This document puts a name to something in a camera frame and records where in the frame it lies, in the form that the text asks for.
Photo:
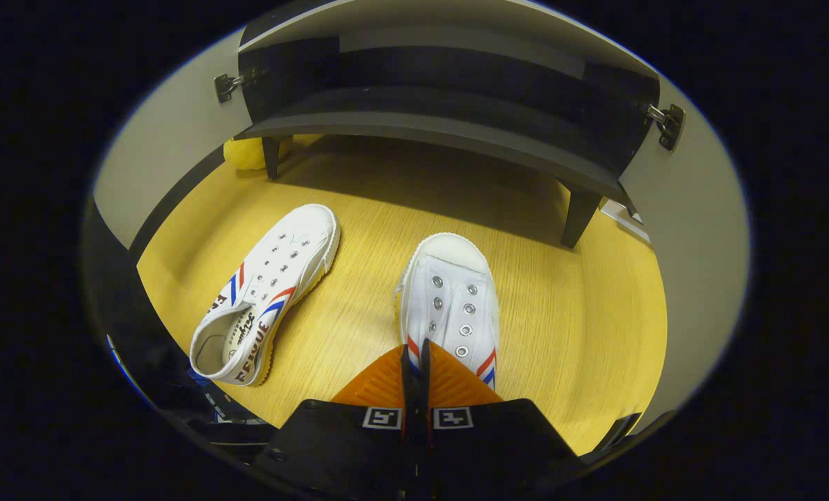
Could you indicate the metal door hinge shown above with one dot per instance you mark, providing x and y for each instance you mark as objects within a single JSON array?
[
  {"x": 227, "y": 85},
  {"x": 668, "y": 125}
]

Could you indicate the yellow soft object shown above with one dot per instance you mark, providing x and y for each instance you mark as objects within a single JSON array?
[{"x": 247, "y": 153}]

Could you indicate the white canvas shoe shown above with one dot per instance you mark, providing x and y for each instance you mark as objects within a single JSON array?
[
  {"x": 289, "y": 257},
  {"x": 449, "y": 278}
]

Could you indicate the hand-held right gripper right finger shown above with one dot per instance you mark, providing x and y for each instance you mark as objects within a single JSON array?
[{"x": 498, "y": 445}]

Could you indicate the white shoe cabinet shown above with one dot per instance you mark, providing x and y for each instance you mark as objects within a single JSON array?
[{"x": 456, "y": 76}]

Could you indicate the white cabinet door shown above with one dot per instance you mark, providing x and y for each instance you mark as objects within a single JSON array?
[
  {"x": 699, "y": 229},
  {"x": 164, "y": 139}
]

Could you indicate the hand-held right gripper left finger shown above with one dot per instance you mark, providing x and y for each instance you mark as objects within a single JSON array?
[{"x": 345, "y": 445}]

